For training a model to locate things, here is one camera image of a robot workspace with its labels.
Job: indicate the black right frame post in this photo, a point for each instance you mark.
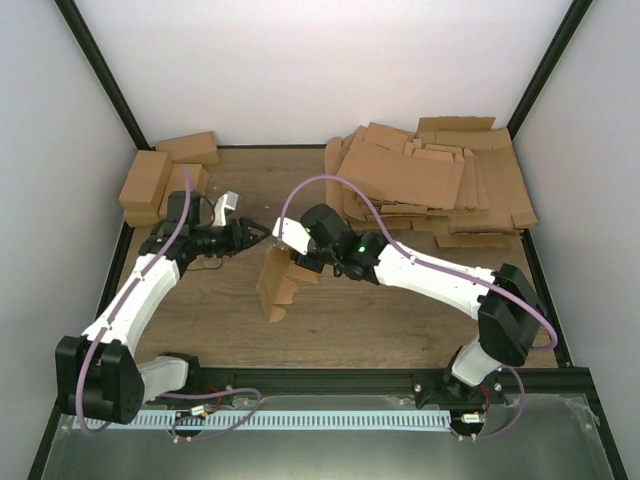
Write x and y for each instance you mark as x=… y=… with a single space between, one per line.
x=560 y=41

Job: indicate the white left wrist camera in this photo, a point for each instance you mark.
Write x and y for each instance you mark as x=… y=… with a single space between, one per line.
x=224 y=205

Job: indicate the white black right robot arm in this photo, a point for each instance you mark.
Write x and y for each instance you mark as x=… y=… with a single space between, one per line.
x=503 y=303

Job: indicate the folded cardboard box back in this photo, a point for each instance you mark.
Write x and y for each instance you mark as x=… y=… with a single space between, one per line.
x=200 y=148

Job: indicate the light blue slotted cable duct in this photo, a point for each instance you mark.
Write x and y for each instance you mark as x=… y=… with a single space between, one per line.
x=311 y=420

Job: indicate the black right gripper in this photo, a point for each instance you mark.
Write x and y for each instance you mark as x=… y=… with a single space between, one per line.
x=309 y=265

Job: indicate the folded cardboard box left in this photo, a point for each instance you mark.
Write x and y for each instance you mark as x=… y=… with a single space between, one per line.
x=145 y=182

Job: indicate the stack of flat cardboard blanks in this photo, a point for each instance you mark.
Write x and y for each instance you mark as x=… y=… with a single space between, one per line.
x=457 y=178

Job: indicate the folded cardboard box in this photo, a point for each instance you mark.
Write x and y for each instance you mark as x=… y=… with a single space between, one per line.
x=145 y=182
x=198 y=176
x=200 y=148

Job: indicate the brown cardboard box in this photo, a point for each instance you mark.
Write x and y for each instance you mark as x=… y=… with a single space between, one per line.
x=277 y=282

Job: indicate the black left frame post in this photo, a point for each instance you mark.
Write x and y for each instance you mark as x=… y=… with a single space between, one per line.
x=92 y=53

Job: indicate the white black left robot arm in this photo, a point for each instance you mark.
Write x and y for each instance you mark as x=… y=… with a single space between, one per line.
x=97 y=374

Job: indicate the black frame post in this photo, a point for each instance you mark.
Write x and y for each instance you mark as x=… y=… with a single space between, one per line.
x=560 y=41
x=92 y=53

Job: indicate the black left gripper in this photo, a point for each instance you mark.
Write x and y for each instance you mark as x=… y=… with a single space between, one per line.
x=236 y=246

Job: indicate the folded cardboard box middle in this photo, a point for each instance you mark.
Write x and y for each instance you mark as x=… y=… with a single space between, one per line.
x=198 y=176

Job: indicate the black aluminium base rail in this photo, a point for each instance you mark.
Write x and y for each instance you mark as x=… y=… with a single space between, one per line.
x=427 y=386

